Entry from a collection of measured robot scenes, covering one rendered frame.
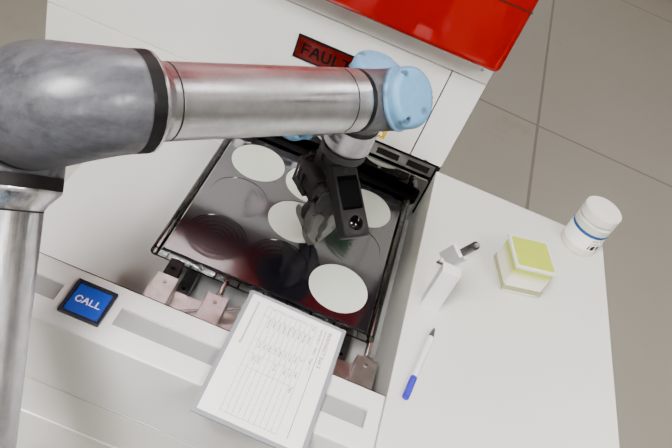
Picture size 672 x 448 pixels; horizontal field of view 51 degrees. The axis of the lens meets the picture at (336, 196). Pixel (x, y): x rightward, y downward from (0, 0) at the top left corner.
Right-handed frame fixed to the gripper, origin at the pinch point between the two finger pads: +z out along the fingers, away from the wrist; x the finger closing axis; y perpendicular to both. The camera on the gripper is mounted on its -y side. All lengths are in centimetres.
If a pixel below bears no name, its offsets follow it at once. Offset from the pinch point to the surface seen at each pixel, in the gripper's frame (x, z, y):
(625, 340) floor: -167, 91, -4
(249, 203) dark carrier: 6.6, 1.3, 11.8
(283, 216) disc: 1.9, 1.3, 7.6
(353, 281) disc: -3.8, 1.3, -8.5
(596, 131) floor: -264, 91, 106
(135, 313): 34.1, -4.6, -9.6
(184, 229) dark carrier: 19.9, 1.2, 8.2
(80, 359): 41.2, 0.3, -11.5
